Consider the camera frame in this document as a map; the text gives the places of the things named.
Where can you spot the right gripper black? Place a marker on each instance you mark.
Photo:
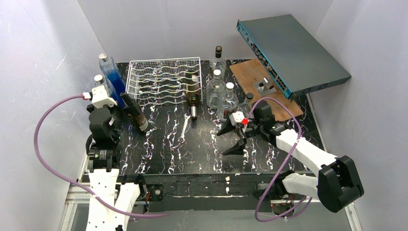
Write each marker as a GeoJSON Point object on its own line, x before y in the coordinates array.
{"type": "Point", "coordinates": [241, 134]}

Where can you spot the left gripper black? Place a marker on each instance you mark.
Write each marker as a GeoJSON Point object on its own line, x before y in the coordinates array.
{"type": "Point", "coordinates": [116, 110]}

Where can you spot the clear bottle copper neck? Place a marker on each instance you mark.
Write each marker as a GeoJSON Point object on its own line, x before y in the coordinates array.
{"type": "Point", "coordinates": [245, 106]}

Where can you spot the dark wine bottle silver cap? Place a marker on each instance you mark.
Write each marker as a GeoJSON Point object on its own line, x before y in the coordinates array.
{"type": "Point", "coordinates": [135, 113]}

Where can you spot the large clear round bottle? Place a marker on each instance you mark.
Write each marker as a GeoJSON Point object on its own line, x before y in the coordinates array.
{"type": "Point", "coordinates": [227, 102]}

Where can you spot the blue square bottle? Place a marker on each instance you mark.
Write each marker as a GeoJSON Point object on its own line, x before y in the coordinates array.
{"type": "Point", "coordinates": [112, 73]}

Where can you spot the clear blue-tinted bottle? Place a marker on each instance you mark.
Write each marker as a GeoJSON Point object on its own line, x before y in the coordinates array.
{"type": "Point", "coordinates": [99, 80]}

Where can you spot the clear bottle white cap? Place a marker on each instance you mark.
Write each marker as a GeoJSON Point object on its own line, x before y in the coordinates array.
{"type": "Point", "coordinates": [215, 87]}

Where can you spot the square bottle dark label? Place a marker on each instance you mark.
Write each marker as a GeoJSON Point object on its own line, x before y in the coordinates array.
{"type": "Point", "coordinates": [217, 62]}

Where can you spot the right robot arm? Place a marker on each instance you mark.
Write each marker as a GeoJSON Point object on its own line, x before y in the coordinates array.
{"type": "Point", "coordinates": [336, 182]}

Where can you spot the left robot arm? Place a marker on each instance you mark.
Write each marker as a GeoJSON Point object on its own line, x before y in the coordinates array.
{"type": "Point", "coordinates": [104, 153]}

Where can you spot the silver wrench left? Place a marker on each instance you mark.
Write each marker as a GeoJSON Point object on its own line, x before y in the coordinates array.
{"type": "Point", "coordinates": [185, 124]}

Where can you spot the wooden board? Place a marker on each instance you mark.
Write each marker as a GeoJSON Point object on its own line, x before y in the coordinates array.
{"type": "Point", "coordinates": [249, 72]}

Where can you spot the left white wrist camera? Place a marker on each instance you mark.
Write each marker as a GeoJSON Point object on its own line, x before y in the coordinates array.
{"type": "Point", "coordinates": [99, 97]}

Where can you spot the metal bracket on board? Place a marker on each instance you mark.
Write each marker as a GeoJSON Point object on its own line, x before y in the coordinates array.
{"type": "Point", "coordinates": [265, 86]}

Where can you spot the white wire wine rack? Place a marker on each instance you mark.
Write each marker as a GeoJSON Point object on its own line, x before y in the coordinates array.
{"type": "Point", "coordinates": [161, 81]}

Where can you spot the teal network switch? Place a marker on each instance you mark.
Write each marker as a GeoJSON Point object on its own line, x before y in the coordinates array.
{"type": "Point", "coordinates": [292, 57]}

